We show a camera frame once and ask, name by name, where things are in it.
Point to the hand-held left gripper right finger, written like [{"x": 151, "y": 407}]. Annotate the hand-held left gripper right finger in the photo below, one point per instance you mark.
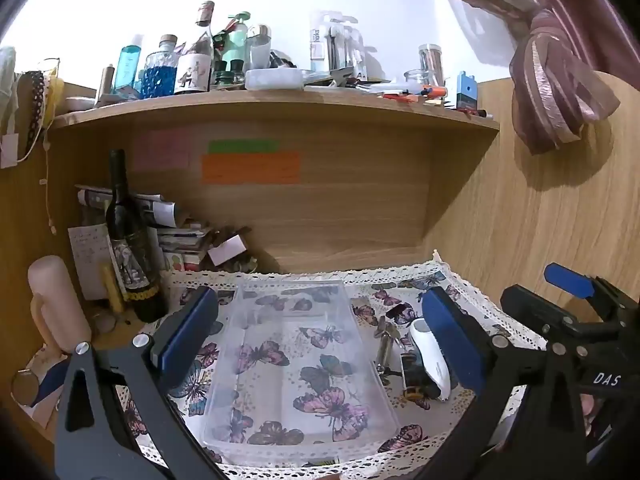
[{"x": 450, "y": 340}]

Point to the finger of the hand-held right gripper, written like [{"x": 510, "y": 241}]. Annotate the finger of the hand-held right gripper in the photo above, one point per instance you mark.
[
  {"x": 540, "y": 310},
  {"x": 567, "y": 280}
]

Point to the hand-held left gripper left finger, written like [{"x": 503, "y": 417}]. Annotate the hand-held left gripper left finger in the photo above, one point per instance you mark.
[{"x": 187, "y": 335}]

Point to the white oval pocket mirror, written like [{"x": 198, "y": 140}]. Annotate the white oval pocket mirror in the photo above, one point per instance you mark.
[{"x": 427, "y": 355}]

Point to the black and gold tube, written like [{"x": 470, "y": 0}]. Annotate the black and gold tube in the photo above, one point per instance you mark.
[{"x": 412, "y": 375}]

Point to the silver metal pen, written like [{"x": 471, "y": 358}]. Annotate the silver metal pen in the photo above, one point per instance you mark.
[{"x": 386, "y": 352}]

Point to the clear plastic container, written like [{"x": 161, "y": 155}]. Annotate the clear plastic container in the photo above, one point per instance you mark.
[{"x": 300, "y": 360}]

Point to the fruit print card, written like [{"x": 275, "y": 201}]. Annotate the fruit print card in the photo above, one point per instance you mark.
[{"x": 174, "y": 263}]

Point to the round clear lid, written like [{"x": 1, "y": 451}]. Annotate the round clear lid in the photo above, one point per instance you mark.
[{"x": 104, "y": 321}]

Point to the yellow tube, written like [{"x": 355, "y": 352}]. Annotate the yellow tube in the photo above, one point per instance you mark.
[{"x": 113, "y": 287}]

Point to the butterfly print lace cloth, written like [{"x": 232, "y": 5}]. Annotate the butterfly print lace cloth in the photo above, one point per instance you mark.
[{"x": 365, "y": 310}]

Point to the pile of bottle caps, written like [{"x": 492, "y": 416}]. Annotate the pile of bottle caps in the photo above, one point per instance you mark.
[{"x": 245, "y": 262}]

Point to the stack of booklets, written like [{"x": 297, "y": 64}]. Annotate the stack of booklets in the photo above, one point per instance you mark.
[{"x": 182, "y": 242}]

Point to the pale pink small box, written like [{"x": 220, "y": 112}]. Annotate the pale pink small box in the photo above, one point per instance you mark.
[{"x": 227, "y": 251}]

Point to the dark wine bottle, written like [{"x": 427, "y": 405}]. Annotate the dark wine bottle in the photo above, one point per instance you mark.
[{"x": 127, "y": 240}]

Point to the handwritten white note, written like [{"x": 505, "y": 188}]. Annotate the handwritten white note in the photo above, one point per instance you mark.
[{"x": 87, "y": 260}]

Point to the cream rounded plastic object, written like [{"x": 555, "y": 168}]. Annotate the cream rounded plastic object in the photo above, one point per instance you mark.
[{"x": 55, "y": 300}]

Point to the orange sticky note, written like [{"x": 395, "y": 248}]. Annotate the orange sticky note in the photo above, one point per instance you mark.
[{"x": 250, "y": 167}]

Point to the pink sticky note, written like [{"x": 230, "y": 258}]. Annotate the pink sticky note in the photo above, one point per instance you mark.
[{"x": 160, "y": 150}]

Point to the pink tied curtain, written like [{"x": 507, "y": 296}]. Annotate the pink tied curtain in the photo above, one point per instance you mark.
[{"x": 550, "y": 85}]

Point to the green sticky note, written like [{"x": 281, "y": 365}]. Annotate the green sticky note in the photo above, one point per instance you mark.
[{"x": 242, "y": 146}]

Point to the blue small box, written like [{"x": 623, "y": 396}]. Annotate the blue small box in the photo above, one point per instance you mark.
[{"x": 467, "y": 91}]

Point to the orange marker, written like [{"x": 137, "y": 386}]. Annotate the orange marker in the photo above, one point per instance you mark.
[{"x": 435, "y": 91}]

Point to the small glass jar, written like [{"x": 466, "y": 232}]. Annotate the small glass jar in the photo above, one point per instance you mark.
[{"x": 414, "y": 81}]

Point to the silver lined glass jar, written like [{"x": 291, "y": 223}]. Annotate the silver lined glass jar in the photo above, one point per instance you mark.
[{"x": 431, "y": 65}]

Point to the wooden shelf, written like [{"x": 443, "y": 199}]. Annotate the wooden shelf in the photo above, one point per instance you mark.
[{"x": 300, "y": 105}]

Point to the white hanging tag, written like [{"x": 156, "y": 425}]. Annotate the white hanging tag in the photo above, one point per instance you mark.
[{"x": 9, "y": 150}]

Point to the dark ink bottle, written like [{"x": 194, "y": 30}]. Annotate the dark ink bottle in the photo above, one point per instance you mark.
[
  {"x": 236, "y": 74},
  {"x": 221, "y": 76}
]

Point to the glass bottle with blue beads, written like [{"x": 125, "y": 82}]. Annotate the glass bottle with blue beads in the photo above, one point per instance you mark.
[{"x": 160, "y": 72}]

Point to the clear bottle with white label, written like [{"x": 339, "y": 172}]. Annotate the clear bottle with white label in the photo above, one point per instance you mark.
[{"x": 196, "y": 67}]

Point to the beige tube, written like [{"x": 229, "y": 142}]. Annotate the beige tube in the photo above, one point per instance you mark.
[{"x": 106, "y": 80}]

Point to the white rectangular box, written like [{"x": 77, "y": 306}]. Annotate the white rectangular box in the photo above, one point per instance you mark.
[{"x": 275, "y": 80}]

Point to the dotted lace ribbon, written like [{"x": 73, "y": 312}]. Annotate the dotted lace ribbon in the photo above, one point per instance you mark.
[{"x": 35, "y": 105}]

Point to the teal blue bottle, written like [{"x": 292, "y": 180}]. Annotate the teal blue bottle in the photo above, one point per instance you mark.
[{"x": 127, "y": 65}]

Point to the green spray bottle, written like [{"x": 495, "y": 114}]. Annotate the green spray bottle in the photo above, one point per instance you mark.
[{"x": 235, "y": 42}]

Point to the frosted white bottle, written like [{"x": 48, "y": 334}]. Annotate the frosted white bottle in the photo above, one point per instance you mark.
[{"x": 260, "y": 47}]

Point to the clear blister pack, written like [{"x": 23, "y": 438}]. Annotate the clear blister pack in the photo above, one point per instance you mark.
[{"x": 335, "y": 45}]

